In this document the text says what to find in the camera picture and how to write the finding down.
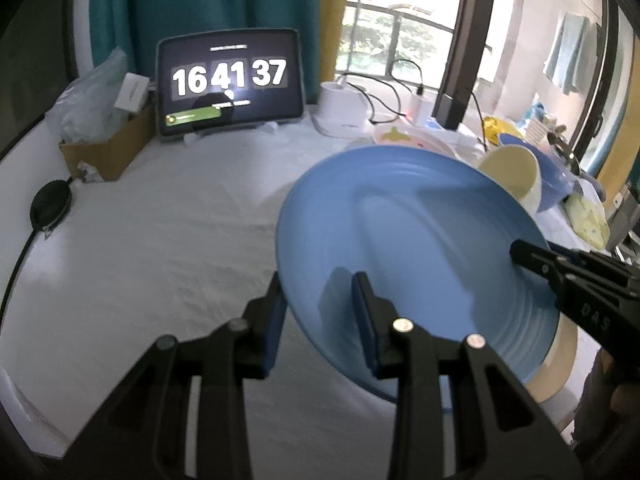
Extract blue plate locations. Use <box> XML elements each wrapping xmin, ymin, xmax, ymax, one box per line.
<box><xmin>275</xmin><ymin>145</ymin><xmax>568</xmax><ymax>403</ymax></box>

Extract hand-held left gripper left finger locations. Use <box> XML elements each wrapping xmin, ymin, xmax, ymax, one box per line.
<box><xmin>80</xmin><ymin>271</ymin><xmax>289</xmax><ymax>480</ymax></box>

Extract white basket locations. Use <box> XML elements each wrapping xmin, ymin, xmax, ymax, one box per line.
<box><xmin>525</xmin><ymin>115</ymin><xmax>557</xmax><ymax>144</ymax></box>

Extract small white box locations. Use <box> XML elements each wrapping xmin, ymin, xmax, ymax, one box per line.
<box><xmin>114</xmin><ymin>72</ymin><xmax>151</xmax><ymax>113</ymax></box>

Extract hanging light blue towel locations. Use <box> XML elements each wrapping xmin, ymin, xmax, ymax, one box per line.
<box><xmin>544</xmin><ymin>12</ymin><xmax>592</xmax><ymax>97</ymax></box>

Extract yellow curtain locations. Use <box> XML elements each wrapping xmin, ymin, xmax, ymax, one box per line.
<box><xmin>320</xmin><ymin>0</ymin><xmax>352</xmax><ymax>88</ymax></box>

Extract cardboard box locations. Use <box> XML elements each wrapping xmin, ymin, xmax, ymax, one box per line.
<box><xmin>59</xmin><ymin>105</ymin><xmax>156</xmax><ymax>182</ymax></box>

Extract teal curtain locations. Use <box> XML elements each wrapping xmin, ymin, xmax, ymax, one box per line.
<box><xmin>90</xmin><ymin>0</ymin><xmax>323</xmax><ymax>106</ymax></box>

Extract pink strawberry bowl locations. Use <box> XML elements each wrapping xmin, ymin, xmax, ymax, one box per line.
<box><xmin>372</xmin><ymin>125</ymin><xmax>458</xmax><ymax>158</ymax></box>

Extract dark blue bowl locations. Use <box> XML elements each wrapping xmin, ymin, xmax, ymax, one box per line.
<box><xmin>497</xmin><ymin>132</ymin><xmax>574</xmax><ymax>211</ymax></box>

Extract blue and white bag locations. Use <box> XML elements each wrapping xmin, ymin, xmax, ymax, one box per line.
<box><xmin>520</xmin><ymin>102</ymin><xmax>547</xmax><ymax>126</ymax></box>

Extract white charger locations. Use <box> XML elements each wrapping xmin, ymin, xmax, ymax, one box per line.
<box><xmin>411</xmin><ymin>94</ymin><xmax>436</xmax><ymax>127</ymax></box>

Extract tablet with clock display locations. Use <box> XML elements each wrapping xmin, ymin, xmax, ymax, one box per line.
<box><xmin>156</xmin><ymin>27</ymin><xmax>306</xmax><ymax>138</ymax></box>

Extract pale yellow printed tissue pack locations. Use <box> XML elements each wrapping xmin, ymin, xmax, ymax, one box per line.
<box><xmin>565</xmin><ymin>195</ymin><xmax>612</xmax><ymax>249</ymax></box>

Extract person's right hand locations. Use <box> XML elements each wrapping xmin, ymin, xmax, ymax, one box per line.
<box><xmin>574</xmin><ymin>350</ymin><xmax>640</xmax><ymax>464</ymax></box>

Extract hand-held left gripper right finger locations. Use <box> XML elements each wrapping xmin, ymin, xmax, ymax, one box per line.
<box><xmin>351</xmin><ymin>271</ymin><xmax>583</xmax><ymax>480</ymax></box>

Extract cream bowl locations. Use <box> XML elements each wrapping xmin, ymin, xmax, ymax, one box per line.
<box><xmin>477</xmin><ymin>144</ymin><xmax>544</xmax><ymax>213</ymax></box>

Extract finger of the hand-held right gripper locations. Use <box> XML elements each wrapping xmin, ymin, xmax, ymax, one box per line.
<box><xmin>509</xmin><ymin>238</ymin><xmax>569</xmax><ymax>289</ymax></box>
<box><xmin>547</xmin><ymin>242</ymin><xmax>622</xmax><ymax>272</ymax></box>

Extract balcony railing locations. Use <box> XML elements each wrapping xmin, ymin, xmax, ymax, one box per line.
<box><xmin>345</xmin><ymin>2</ymin><xmax>457</xmax><ymax>78</ymax></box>

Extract white tablecloth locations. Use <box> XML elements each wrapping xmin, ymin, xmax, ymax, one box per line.
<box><xmin>0</xmin><ymin>102</ymin><xmax>616</xmax><ymax>461</ymax></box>

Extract black round pouch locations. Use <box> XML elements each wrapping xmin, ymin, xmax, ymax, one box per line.
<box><xmin>30</xmin><ymin>180</ymin><xmax>75</xmax><ymax>235</ymax></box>

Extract clear plastic bags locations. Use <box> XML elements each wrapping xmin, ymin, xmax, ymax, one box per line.
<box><xmin>45</xmin><ymin>46</ymin><xmax>136</xmax><ymax>143</ymax></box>

